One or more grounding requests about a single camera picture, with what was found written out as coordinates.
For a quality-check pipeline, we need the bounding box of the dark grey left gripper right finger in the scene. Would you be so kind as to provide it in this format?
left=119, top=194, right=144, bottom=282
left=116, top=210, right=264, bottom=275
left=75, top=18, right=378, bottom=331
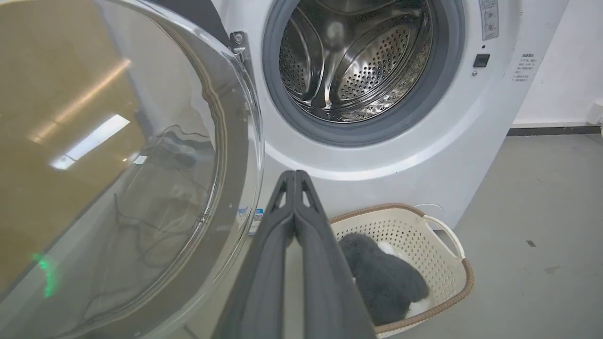
left=294, top=170, right=377, bottom=339

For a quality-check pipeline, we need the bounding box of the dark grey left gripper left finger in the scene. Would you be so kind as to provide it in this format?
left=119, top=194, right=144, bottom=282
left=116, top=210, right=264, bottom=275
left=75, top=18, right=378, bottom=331
left=211, top=170, right=296, bottom=339

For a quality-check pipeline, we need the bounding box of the white front-load washing machine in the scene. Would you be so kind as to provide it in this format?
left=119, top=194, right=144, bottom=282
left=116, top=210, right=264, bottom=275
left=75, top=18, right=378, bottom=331
left=207, top=0, right=570, bottom=236

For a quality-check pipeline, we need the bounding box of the round glass washing machine door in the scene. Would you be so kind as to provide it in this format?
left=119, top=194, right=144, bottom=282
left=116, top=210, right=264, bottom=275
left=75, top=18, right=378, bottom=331
left=0, top=0, right=264, bottom=339

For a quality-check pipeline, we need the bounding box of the dark grey fuzzy garment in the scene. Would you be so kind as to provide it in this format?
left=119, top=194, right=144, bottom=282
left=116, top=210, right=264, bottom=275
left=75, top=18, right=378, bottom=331
left=339, top=233, right=431, bottom=326

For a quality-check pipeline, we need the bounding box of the cream perforated laundry basket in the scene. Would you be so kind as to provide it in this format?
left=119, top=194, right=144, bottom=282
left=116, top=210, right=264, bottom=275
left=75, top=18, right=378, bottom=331
left=282, top=203, right=474, bottom=339

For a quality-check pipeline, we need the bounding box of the white wall socket box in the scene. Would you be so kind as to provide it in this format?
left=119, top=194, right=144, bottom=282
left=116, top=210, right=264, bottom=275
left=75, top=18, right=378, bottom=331
left=586, top=100, right=603, bottom=126

